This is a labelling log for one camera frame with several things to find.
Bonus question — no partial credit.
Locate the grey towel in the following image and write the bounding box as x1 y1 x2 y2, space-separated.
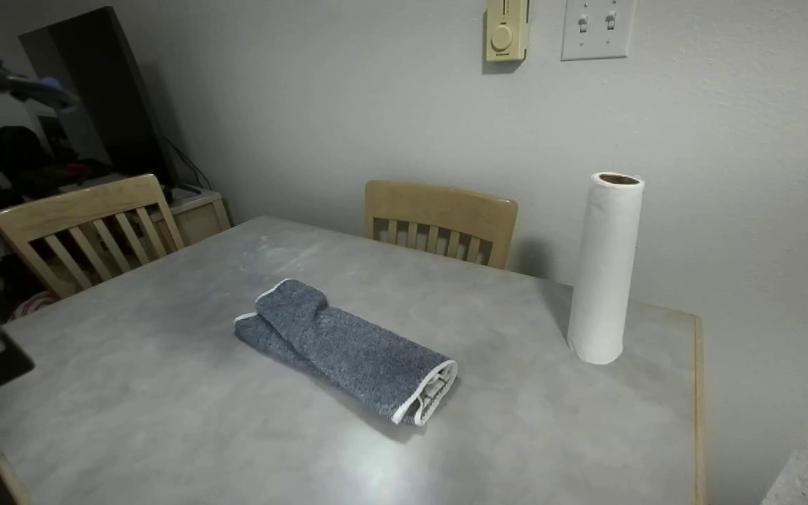
233 278 456 426

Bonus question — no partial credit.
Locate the white paper towel roll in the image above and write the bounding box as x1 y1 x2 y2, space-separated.
565 171 645 365

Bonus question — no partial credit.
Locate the wooden chair at left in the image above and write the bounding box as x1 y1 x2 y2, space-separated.
0 175 184 297

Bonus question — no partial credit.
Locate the wooden chair at wall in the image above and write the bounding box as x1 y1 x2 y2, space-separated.
363 181 515 269

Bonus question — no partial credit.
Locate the beige wall thermostat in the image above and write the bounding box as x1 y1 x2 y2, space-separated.
484 0 529 66

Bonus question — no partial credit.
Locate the white wall outlet plate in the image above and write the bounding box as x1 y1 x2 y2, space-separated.
560 0 637 63

